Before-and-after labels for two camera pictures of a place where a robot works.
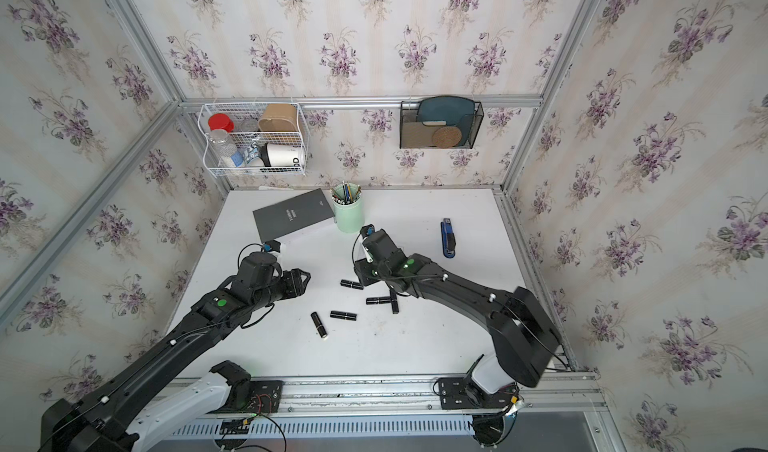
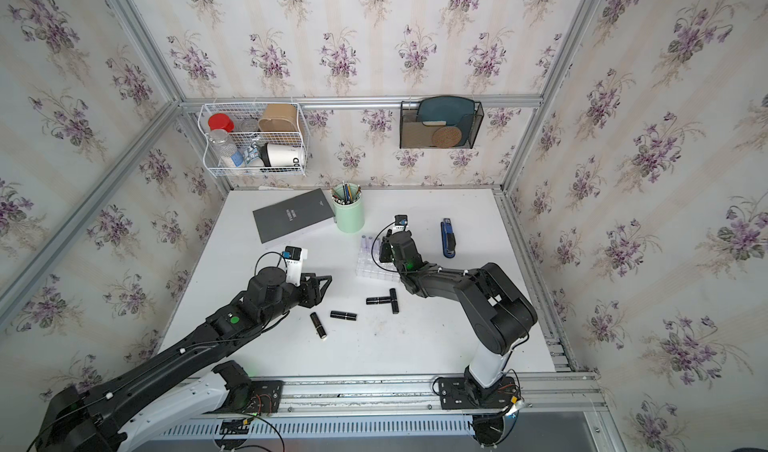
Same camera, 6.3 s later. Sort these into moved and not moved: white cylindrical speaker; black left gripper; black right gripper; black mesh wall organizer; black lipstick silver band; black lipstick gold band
Moved: black left gripper; black right gripper
Not moved: black lipstick silver band; black lipstick gold band; white cylindrical speaker; black mesh wall organizer
